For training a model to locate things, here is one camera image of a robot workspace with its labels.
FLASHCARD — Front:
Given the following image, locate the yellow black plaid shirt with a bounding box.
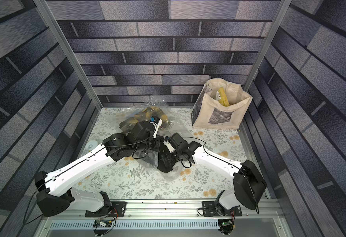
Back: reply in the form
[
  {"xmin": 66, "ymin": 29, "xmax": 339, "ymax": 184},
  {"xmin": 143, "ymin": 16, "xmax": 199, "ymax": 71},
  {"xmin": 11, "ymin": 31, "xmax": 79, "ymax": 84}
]
[{"xmin": 119, "ymin": 106, "xmax": 171, "ymax": 132}]

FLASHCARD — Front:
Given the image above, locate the clear plastic vacuum bag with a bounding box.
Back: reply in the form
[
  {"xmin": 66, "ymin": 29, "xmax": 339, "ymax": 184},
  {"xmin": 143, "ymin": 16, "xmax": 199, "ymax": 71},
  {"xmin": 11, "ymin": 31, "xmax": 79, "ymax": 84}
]
[{"xmin": 104, "ymin": 96, "xmax": 202, "ymax": 181}]

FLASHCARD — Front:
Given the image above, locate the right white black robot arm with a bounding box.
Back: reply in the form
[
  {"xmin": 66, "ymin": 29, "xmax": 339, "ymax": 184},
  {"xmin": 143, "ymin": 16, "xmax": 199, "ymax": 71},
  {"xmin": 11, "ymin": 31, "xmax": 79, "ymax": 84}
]
[{"xmin": 164, "ymin": 133, "xmax": 267, "ymax": 213}]

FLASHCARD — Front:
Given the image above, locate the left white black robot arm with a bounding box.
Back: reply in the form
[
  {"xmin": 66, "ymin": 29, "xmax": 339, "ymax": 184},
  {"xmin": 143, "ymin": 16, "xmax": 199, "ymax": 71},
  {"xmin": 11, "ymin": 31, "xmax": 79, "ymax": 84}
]
[{"xmin": 35, "ymin": 117, "xmax": 162, "ymax": 217}]

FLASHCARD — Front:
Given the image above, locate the beige canvas tote bag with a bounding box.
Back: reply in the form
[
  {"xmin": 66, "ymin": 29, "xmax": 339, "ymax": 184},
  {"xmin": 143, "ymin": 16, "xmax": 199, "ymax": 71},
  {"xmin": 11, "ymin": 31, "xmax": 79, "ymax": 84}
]
[{"xmin": 191, "ymin": 78, "xmax": 252, "ymax": 129}]

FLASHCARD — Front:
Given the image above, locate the white round tape roll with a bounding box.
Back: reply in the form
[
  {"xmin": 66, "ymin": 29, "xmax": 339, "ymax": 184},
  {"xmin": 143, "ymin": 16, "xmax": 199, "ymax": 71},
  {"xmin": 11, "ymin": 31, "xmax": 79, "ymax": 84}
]
[{"xmin": 85, "ymin": 140, "xmax": 99, "ymax": 152}]

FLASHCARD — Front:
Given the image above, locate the yellow item in tote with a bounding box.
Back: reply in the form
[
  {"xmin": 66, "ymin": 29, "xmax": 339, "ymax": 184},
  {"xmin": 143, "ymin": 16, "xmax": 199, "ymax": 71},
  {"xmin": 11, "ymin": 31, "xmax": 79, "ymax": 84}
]
[{"xmin": 215, "ymin": 87, "xmax": 230, "ymax": 107}]

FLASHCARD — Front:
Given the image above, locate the right small circuit board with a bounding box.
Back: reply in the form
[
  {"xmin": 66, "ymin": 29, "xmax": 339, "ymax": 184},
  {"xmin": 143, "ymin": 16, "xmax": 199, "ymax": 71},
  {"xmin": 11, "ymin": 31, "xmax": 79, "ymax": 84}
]
[{"xmin": 218, "ymin": 219, "xmax": 234, "ymax": 236}]

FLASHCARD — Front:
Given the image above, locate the small circuit board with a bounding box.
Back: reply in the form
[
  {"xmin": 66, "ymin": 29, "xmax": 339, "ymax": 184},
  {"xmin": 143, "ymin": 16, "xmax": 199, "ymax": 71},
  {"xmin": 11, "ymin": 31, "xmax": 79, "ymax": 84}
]
[
  {"xmin": 93, "ymin": 219, "xmax": 112, "ymax": 229},
  {"xmin": 218, "ymin": 219, "xmax": 234, "ymax": 236}
]

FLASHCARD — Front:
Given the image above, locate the left small circuit board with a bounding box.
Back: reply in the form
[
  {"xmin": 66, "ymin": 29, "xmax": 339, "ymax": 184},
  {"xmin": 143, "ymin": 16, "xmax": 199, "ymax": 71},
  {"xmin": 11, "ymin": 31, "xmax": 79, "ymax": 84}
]
[{"xmin": 93, "ymin": 219, "xmax": 112, "ymax": 229}]

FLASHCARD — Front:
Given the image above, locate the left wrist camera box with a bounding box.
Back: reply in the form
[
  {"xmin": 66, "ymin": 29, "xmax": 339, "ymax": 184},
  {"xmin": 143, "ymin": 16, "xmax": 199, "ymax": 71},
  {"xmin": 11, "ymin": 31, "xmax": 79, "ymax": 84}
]
[{"xmin": 149, "ymin": 116, "xmax": 163, "ymax": 139}]

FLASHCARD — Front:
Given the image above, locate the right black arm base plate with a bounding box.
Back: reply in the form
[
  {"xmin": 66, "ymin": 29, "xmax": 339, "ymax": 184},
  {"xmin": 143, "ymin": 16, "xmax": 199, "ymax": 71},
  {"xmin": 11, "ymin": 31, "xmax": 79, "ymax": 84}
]
[{"xmin": 201, "ymin": 201, "xmax": 242, "ymax": 217}]

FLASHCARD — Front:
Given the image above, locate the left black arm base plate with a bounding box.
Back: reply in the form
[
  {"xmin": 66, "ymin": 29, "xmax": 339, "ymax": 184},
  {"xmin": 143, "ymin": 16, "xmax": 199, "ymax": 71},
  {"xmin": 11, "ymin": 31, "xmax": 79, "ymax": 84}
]
[{"xmin": 85, "ymin": 201, "xmax": 127, "ymax": 218}]

